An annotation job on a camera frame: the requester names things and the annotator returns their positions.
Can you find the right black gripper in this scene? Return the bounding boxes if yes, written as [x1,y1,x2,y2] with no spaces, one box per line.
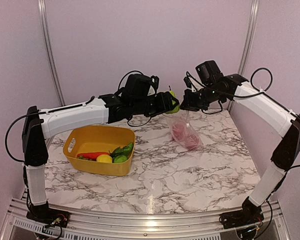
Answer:
[179,83,225,112]

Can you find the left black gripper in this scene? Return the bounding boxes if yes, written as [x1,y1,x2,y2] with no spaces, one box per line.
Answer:
[132,91,179,118]

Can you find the green toy pear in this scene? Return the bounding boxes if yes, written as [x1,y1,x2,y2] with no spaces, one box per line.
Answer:
[166,85,180,114]

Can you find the red toy apple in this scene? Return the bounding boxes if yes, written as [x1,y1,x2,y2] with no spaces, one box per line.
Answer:
[171,120,188,142]

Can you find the clear zip top bag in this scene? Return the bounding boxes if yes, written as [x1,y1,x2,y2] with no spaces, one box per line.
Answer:
[164,110,203,150]

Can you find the red toy peach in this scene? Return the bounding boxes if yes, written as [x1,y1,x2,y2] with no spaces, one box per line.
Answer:
[183,130,202,150]

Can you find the yellow toy lemon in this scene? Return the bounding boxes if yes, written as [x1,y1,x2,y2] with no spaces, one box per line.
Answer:
[96,154,113,164]

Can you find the yellow plastic basket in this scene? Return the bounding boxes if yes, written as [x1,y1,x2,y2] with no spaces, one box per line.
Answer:
[63,125,136,176]

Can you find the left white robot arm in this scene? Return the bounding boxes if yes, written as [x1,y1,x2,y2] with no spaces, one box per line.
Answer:
[13,91,179,223]

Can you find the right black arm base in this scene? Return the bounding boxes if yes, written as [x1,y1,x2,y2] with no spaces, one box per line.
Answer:
[219,197,264,229]

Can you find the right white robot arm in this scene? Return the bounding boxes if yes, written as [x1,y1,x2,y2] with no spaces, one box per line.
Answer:
[180,72,300,224]

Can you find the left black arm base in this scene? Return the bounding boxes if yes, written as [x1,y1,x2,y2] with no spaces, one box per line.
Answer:
[26,202,70,228]

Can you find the green toy leafy vegetable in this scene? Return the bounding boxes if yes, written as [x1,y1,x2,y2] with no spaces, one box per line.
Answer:
[110,142,134,158]

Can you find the orange toy carrot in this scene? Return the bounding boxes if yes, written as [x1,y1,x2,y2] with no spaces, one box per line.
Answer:
[76,152,110,161]

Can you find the green toy grapes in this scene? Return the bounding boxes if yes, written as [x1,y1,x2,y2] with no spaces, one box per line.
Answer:
[77,156,92,161]

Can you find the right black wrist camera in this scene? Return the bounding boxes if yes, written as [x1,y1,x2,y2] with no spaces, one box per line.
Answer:
[195,60,224,87]

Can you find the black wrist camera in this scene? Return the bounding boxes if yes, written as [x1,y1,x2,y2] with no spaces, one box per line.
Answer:
[195,60,224,87]
[121,74,159,100]

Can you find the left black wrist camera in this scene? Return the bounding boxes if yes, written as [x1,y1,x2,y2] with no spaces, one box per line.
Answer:
[121,74,159,100]

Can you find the right aluminium frame post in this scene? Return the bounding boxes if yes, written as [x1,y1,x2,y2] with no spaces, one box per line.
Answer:
[238,0,260,75]

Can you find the aluminium frame post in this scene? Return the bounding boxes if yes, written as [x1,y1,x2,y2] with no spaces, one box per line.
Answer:
[38,0,65,106]
[238,0,260,75]

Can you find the left aluminium frame post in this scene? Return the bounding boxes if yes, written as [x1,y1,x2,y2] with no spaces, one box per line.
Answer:
[38,0,65,106]

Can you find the front aluminium rail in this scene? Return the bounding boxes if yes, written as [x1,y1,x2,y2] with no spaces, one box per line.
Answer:
[0,197,291,240]

